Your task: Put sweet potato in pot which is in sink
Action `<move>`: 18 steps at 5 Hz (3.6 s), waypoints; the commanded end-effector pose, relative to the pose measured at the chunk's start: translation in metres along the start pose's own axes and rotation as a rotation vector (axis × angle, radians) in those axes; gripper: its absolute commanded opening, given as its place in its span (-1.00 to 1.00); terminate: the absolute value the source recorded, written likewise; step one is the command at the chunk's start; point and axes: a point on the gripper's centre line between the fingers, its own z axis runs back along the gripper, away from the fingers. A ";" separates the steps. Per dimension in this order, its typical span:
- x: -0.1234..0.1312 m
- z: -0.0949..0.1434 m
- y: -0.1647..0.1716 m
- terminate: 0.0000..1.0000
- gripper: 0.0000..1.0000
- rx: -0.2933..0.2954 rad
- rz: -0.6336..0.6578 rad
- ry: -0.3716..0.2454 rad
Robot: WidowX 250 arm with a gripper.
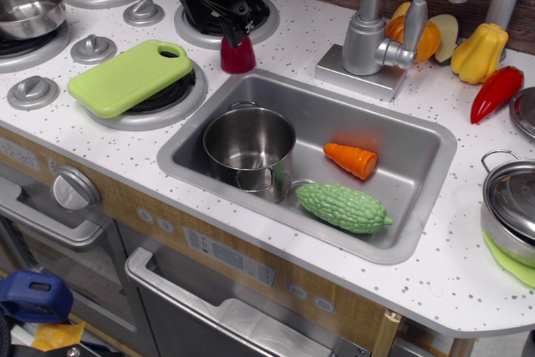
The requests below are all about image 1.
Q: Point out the dark red toy sweet potato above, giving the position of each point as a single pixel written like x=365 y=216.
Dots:
x=238 y=60

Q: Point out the steel pot in sink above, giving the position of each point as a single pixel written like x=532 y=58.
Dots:
x=249 y=147

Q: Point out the beige toy potato slice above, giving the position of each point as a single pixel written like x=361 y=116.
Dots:
x=449 y=28

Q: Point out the grey toy sink basin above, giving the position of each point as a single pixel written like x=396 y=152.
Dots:
x=414 y=157

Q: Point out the steel pot with lid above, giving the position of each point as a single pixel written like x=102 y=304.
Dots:
x=508 y=195

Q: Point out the back right stove burner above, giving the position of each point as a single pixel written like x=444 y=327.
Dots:
x=208 y=32

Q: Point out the front right stove burner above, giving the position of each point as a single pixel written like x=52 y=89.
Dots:
x=169 y=106

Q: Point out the silver stove knob upper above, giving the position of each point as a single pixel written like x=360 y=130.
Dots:
x=144 y=13

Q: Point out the silver stove knob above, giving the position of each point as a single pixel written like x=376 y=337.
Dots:
x=93 y=50
x=144 y=13
x=33 y=93

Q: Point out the silver toy faucet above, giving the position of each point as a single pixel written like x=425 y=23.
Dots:
x=369 y=62

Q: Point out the green plastic cutting board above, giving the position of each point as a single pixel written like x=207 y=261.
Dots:
x=116 y=85

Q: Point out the silver stove knob middle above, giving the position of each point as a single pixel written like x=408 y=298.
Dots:
x=93 y=50

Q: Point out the orange toy pumpkin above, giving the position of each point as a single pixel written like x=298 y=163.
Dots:
x=430 y=39

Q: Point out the orange toy carrot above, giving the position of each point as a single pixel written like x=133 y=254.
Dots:
x=356 y=161

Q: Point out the green toy bitter gourd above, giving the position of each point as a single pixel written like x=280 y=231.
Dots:
x=351 y=210

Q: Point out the steel bowl on stove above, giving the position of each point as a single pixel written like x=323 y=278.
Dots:
x=26 y=19

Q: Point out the silver stove knob lower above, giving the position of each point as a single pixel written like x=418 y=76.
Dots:
x=33 y=93

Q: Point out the front left stove burner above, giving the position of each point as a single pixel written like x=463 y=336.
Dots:
x=18 y=55

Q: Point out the yellow toy bell pepper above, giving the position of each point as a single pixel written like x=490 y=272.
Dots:
x=476 y=59

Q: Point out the silver oven dial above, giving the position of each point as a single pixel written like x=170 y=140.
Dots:
x=73 y=190

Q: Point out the red toy chili pepper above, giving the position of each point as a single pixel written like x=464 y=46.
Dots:
x=497 y=90

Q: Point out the steel lid at edge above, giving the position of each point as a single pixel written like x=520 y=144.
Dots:
x=522 y=111

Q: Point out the blue clamp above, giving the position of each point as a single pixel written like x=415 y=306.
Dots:
x=34 y=297

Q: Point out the light green plate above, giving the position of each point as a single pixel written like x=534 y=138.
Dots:
x=522 y=272

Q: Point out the grey oven door handle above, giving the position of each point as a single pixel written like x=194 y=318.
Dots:
x=82 y=238

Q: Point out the grey dishwasher door handle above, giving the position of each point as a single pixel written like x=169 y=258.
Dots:
x=195 y=312

